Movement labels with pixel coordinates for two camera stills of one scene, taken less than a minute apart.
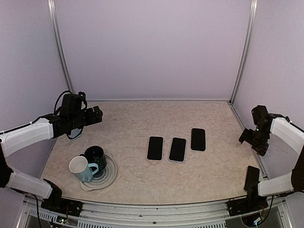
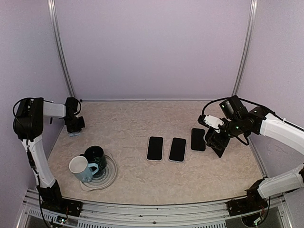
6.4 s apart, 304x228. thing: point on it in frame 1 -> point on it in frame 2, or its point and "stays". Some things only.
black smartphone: [155, 148] stays
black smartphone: [178, 149] stays
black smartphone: [252, 175] -> [218, 147]
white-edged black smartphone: [198, 139] stays
